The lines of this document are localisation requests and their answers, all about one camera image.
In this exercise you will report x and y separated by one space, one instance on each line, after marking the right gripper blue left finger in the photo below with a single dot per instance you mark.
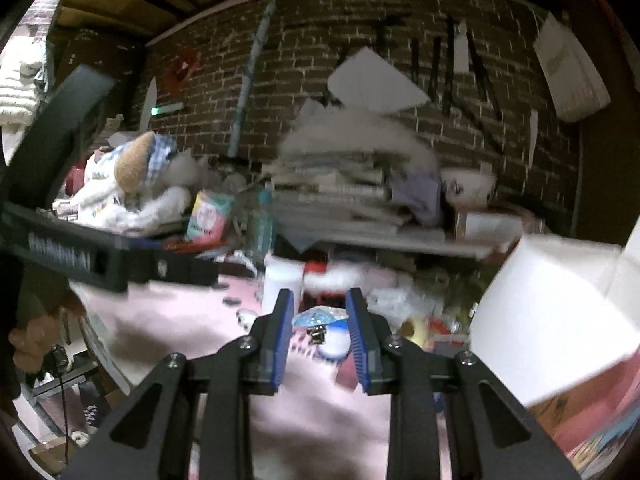
274 335

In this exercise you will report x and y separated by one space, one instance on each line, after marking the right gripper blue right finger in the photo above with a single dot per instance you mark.
366 347

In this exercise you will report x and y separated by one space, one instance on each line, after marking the white cylinder cup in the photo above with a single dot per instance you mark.
281 273

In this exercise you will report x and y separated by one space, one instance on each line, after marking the blue cap white jar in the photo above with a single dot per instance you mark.
336 342

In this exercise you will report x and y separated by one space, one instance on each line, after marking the yellow plush dog toy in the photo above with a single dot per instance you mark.
416 329

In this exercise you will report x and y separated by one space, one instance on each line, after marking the red white fluffy hat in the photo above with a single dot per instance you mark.
336 278

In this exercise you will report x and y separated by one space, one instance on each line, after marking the pink printed desk mat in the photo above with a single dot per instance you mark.
312 428

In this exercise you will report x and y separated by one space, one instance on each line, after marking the green tall water bottle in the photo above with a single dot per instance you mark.
260 230

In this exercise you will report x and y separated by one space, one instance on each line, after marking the white plush toy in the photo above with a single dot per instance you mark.
143 187

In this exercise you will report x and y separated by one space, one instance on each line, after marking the colourful tissue pack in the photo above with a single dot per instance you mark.
209 217

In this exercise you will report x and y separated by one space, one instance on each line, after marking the stack of books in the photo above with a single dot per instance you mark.
341 198

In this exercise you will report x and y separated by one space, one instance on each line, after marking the purple cloth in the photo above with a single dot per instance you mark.
419 192

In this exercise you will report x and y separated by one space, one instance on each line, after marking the white panda bowl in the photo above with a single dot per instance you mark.
464 187

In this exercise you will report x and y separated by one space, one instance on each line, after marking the white storage box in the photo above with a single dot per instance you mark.
559 326

